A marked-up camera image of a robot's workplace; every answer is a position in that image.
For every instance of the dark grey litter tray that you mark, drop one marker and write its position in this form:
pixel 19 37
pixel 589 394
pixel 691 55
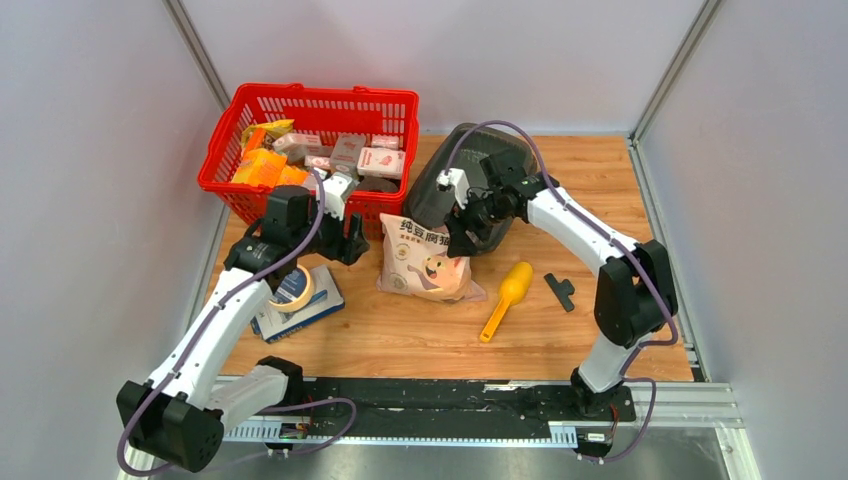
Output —
pixel 430 199

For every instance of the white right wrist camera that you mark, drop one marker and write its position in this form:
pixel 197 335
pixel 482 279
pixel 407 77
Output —
pixel 453 182

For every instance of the black bag clip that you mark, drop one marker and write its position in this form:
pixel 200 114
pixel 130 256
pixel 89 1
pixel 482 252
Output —
pixel 563 290

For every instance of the masking tape roll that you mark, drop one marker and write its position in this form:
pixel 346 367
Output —
pixel 294 291

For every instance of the blue white box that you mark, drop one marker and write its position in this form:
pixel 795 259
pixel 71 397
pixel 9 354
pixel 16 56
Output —
pixel 272 325

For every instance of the grey sponge pack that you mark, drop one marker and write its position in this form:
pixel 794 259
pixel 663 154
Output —
pixel 346 153

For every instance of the red plastic shopping basket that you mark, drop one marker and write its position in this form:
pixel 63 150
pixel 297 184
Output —
pixel 326 112

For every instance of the pink white sponge pack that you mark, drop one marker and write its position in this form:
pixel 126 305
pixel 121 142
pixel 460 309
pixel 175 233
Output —
pixel 385 142

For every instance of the yellow plastic scoop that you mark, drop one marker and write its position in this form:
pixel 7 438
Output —
pixel 512 290

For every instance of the orange box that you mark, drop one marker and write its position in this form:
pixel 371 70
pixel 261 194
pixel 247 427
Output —
pixel 259 167

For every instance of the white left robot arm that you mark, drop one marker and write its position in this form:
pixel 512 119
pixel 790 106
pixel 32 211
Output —
pixel 178 415

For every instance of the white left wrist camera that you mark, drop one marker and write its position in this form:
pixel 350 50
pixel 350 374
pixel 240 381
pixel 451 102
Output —
pixel 333 191

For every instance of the white Kamenoko sponge pack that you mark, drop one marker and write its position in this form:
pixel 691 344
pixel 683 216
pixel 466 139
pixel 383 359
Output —
pixel 381 162

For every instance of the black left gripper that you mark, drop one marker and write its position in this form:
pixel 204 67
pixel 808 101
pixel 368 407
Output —
pixel 343 249

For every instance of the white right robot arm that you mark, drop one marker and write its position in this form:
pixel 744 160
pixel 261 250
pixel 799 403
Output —
pixel 635 291

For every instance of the pink cat litter bag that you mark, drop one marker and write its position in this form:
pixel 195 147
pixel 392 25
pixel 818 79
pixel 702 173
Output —
pixel 416 263

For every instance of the yellow snack packet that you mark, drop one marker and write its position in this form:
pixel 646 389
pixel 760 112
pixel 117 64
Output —
pixel 273 131

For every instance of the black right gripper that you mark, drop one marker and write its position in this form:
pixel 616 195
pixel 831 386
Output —
pixel 460 245

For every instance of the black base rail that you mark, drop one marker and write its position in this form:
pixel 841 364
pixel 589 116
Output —
pixel 449 409

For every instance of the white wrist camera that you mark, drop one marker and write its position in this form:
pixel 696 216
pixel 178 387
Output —
pixel 453 182
pixel 333 191

